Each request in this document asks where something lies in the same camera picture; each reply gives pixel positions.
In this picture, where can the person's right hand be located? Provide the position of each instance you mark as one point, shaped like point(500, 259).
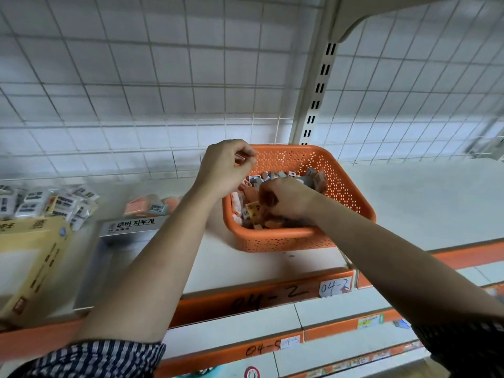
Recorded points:
point(293, 198)

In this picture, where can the person's left hand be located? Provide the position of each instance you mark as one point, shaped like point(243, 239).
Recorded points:
point(220, 169)

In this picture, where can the person's right fingers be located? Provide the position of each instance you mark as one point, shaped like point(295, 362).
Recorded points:
point(268, 200)

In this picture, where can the person's left fingers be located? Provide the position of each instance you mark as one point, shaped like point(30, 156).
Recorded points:
point(246, 150)

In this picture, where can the person's right forearm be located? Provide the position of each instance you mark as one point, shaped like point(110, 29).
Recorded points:
point(393, 267)

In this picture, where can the person's left forearm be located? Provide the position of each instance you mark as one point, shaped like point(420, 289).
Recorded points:
point(157, 263)

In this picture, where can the pile of small erasers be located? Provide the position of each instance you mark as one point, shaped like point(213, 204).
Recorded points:
point(311, 177)

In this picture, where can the white shelf with orange edge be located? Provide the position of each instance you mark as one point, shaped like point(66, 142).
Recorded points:
point(433, 200)
point(236, 324)
point(338, 348)
point(338, 307)
point(244, 267)

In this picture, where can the orange perforated plastic basket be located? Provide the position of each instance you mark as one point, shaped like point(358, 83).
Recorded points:
point(338, 181)

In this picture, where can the white slotted shelf upright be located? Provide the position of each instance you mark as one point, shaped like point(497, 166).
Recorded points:
point(317, 86)

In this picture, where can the white handwritten shelf label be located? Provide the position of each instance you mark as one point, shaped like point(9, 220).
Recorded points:
point(335, 287)

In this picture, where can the orange erasers group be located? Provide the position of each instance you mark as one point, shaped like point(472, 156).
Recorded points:
point(137, 205)

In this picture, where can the grey display box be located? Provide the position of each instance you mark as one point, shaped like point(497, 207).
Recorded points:
point(130, 228)

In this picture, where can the small white handwritten label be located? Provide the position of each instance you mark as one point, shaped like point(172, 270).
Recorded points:
point(290, 342)

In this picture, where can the yellow green price label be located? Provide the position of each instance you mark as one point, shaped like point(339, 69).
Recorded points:
point(370, 321)

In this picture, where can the red round sticker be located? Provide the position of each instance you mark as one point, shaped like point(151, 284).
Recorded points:
point(252, 373)

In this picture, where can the blue price tag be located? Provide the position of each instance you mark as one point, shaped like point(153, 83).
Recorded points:
point(401, 323)

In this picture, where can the pile of white packets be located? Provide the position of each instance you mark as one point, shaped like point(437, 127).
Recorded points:
point(47, 202)

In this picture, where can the striped left shirt sleeve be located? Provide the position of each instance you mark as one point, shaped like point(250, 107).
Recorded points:
point(102, 360)

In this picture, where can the striped shirt sleeve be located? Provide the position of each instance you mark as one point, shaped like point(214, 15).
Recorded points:
point(102, 360)
point(464, 346)

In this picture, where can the yellow cardboard box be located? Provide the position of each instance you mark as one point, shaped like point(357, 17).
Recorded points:
point(31, 247)

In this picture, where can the striped right shirt sleeve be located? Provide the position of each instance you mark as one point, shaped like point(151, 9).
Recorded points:
point(464, 346)

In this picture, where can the white shelf bracket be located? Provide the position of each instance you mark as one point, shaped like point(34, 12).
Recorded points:
point(393, 7)

